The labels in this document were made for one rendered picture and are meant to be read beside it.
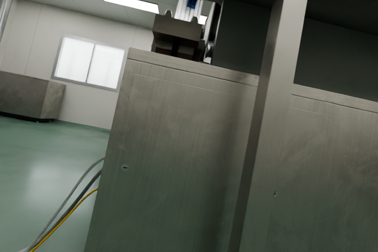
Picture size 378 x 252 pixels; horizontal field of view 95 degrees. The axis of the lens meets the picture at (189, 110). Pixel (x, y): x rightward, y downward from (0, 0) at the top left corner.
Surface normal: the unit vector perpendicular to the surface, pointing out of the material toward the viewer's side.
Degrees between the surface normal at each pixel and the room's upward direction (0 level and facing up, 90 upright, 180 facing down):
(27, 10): 90
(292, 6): 90
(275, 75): 90
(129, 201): 90
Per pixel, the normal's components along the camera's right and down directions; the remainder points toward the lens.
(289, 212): 0.07, -0.04
